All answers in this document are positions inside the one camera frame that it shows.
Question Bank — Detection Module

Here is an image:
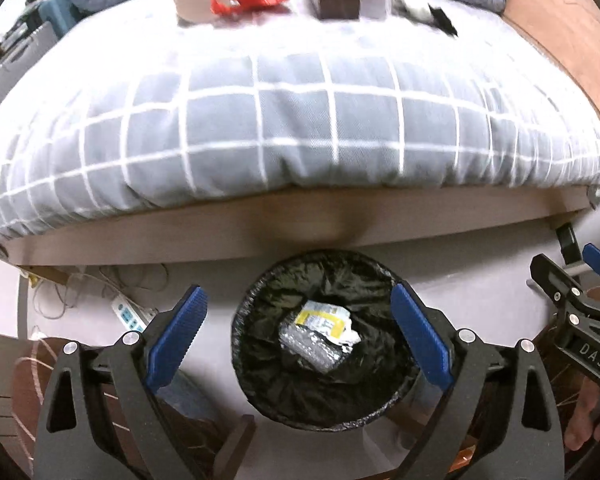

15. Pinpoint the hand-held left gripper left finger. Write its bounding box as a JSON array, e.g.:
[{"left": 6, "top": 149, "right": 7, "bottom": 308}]
[{"left": 34, "top": 285, "right": 208, "bottom": 480}]

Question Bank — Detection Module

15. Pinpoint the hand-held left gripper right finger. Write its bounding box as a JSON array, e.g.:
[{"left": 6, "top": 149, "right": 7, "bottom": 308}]
[{"left": 390, "top": 281, "right": 566, "bottom": 480}]

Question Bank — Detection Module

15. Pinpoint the black lined trash bin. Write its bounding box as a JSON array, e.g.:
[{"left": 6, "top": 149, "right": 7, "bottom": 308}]
[{"left": 230, "top": 249, "right": 426, "bottom": 431}]

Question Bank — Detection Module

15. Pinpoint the yellow white packet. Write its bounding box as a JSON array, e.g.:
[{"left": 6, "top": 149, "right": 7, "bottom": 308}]
[{"left": 295, "top": 300, "right": 361, "bottom": 351}]

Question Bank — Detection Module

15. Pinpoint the clear bubble wrap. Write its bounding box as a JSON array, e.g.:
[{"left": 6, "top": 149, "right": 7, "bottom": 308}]
[{"left": 279, "top": 322, "right": 351, "bottom": 373}]

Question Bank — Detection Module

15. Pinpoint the person's right hand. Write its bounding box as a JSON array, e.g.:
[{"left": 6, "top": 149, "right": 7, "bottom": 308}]
[{"left": 564, "top": 380, "right": 600, "bottom": 453}]

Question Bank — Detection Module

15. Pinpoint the white power strip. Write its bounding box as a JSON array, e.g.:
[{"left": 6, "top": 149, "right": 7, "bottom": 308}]
[{"left": 111, "top": 296, "right": 156, "bottom": 333}]

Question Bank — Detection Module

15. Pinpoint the blue cloth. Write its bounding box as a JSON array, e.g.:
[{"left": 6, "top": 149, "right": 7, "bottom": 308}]
[{"left": 165, "top": 370, "right": 216, "bottom": 426}]

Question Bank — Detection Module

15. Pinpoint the dark wooden furniture leg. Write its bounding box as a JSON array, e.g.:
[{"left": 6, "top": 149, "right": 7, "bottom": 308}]
[{"left": 214, "top": 414, "right": 257, "bottom": 480}]

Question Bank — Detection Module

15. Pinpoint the brown patterned rug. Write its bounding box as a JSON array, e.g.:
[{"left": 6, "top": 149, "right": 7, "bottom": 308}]
[{"left": 10, "top": 337, "right": 146, "bottom": 461}]

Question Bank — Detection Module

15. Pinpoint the wooden headboard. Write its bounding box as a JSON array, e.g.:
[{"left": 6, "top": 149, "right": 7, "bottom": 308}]
[{"left": 495, "top": 0, "right": 600, "bottom": 126}]

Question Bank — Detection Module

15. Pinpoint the grey suitcase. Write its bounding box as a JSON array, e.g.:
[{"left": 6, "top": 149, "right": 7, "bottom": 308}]
[{"left": 0, "top": 22, "right": 56, "bottom": 126}]

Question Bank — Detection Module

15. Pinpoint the teal suitcase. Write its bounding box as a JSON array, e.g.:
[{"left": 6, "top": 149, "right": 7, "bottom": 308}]
[{"left": 37, "top": 0, "right": 76, "bottom": 36}]

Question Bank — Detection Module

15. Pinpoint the white cable bundle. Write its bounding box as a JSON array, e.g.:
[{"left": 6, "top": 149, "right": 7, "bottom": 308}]
[{"left": 30, "top": 265, "right": 168, "bottom": 341}]

